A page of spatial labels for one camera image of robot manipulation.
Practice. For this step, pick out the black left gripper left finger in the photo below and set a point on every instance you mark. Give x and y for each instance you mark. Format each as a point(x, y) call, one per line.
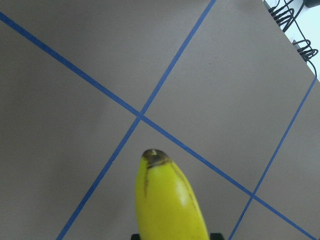
point(135, 236)

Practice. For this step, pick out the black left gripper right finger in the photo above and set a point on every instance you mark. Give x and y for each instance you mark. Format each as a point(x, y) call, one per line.
point(216, 236)

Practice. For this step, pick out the yellow banana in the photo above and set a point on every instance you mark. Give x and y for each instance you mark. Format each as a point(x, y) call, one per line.
point(165, 204)

